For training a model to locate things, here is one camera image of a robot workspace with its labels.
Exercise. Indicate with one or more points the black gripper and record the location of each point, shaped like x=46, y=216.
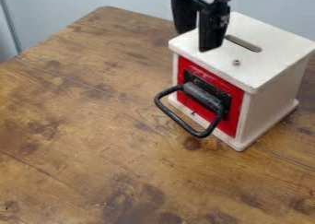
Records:
x=214, y=17

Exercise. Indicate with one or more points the red drawer front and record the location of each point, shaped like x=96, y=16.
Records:
x=193, y=80

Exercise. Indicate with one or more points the white wooden drawer box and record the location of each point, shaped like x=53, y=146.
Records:
x=258, y=68

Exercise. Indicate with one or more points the grey vertical wall strip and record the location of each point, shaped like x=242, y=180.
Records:
x=11, y=26

